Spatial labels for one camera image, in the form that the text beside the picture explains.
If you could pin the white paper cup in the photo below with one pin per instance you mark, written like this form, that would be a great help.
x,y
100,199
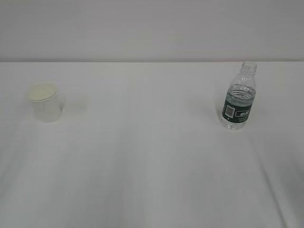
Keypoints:
x,y
45,102

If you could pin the clear green-label water bottle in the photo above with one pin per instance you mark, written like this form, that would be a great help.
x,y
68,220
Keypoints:
x,y
240,97

